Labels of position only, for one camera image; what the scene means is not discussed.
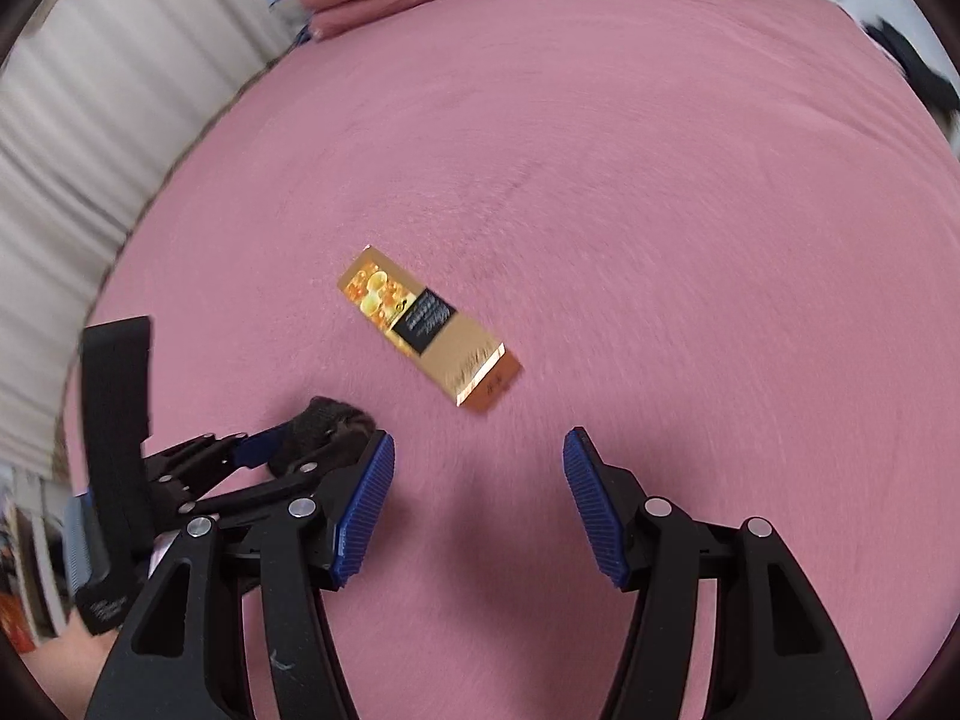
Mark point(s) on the dark brown knit sock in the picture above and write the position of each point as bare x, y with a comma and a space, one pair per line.
330, 424

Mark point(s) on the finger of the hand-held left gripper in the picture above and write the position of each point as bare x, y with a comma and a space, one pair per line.
262, 491
259, 448

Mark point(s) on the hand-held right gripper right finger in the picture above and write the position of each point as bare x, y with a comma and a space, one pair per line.
592, 510

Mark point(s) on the white pleated curtain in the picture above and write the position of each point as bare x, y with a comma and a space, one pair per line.
112, 127

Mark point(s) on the pink bed sheet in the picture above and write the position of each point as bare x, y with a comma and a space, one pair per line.
637, 202

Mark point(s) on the person's left forearm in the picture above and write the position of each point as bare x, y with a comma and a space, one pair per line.
60, 675

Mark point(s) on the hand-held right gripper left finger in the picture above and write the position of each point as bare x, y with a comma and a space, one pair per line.
364, 510

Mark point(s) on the shelf with books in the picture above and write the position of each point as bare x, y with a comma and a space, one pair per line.
30, 562

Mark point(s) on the black cloth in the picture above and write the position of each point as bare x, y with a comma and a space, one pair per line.
911, 60

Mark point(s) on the gold box with black label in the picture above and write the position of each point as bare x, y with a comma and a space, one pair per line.
450, 345

